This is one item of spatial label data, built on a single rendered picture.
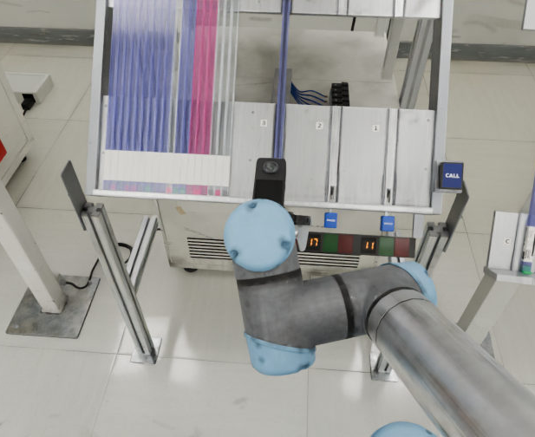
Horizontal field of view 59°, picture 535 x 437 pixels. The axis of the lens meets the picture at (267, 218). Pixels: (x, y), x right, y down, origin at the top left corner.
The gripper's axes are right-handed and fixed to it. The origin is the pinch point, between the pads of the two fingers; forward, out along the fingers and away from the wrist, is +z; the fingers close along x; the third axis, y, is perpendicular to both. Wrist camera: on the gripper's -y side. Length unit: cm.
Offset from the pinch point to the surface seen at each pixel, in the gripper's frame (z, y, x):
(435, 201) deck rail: 8.7, -4.9, 30.7
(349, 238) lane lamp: 10.8, 3.3, 14.9
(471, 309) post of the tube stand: 47, 22, 53
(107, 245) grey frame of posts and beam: 22.9, 8.6, -38.6
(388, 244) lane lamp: 10.8, 3.9, 22.5
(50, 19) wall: 184, -108, -143
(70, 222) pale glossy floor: 99, 6, -84
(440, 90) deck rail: 8.6, -26.2, 30.4
